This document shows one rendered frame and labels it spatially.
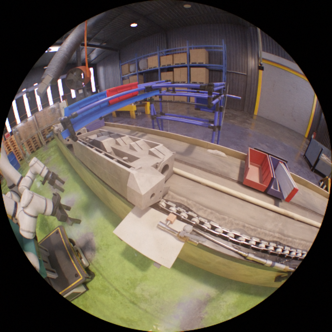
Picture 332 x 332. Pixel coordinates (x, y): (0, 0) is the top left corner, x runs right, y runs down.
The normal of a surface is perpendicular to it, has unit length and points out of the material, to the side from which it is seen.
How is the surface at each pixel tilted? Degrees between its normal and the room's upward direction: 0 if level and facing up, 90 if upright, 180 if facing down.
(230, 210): 0
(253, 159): 88
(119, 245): 0
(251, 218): 0
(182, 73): 90
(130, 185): 54
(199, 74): 90
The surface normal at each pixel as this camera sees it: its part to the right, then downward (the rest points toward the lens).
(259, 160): -0.56, 0.50
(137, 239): -0.04, -0.79
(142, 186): 0.55, -0.50
